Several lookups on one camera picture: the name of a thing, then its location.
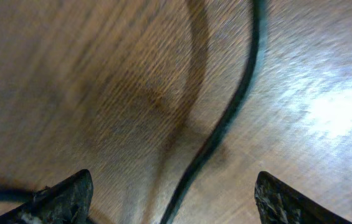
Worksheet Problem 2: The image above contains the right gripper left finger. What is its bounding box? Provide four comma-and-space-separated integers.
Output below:
0, 169, 93, 224

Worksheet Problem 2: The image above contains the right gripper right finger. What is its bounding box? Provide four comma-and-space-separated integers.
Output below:
254, 171, 352, 224

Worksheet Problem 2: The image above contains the thick black cable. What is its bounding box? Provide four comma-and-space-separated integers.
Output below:
158, 0, 269, 224

